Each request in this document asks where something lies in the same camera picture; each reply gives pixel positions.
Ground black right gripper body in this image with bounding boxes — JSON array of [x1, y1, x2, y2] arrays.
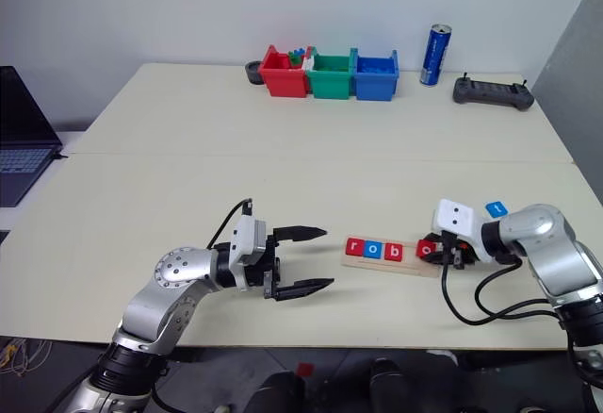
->
[[440, 231, 478, 269]]

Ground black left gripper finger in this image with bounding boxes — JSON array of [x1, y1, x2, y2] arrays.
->
[[275, 279, 335, 302], [272, 225, 328, 243]]

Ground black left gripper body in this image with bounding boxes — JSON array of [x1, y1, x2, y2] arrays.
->
[[243, 233, 284, 300]]

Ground wooden letter tray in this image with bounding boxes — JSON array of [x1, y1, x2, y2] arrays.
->
[[339, 236, 444, 280]]

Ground wide dark rounded shape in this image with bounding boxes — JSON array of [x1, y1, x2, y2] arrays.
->
[[247, 371, 305, 413]]

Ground narrow dark rounded shape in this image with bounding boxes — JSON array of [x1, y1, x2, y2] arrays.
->
[[368, 358, 409, 413]]

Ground green plastic bin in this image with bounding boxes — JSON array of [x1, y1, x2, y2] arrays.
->
[[305, 47, 356, 101]]

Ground red plastic bin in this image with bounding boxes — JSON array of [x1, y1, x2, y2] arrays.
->
[[257, 44, 310, 98]]

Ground dark grey remote controller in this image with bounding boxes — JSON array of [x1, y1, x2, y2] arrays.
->
[[452, 72, 536, 111]]

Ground blue plastic bin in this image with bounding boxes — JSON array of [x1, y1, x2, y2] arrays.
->
[[350, 48, 399, 102]]

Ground black round dish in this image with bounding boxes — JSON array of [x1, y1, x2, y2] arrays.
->
[[244, 59, 266, 86]]

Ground blue drink can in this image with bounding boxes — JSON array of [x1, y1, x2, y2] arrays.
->
[[419, 23, 453, 87]]

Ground dark open laptop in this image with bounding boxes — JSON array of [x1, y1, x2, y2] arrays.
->
[[0, 64, 65, 207]]

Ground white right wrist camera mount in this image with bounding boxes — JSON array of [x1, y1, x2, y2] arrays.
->
[[432, 199, 492, 263]]

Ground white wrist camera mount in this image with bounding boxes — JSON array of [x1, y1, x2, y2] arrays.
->
[[432, 199, 492, 263], [230, 214, 270, 291]]

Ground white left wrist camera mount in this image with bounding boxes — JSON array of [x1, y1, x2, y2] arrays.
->
[[230, 214, 270, 291]]

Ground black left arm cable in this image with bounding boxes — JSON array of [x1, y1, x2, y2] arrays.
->
[[205, 198, 255, 250]]

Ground tangled light wires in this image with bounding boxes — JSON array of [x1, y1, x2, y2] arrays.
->
[[0, 337, 53, 376]]

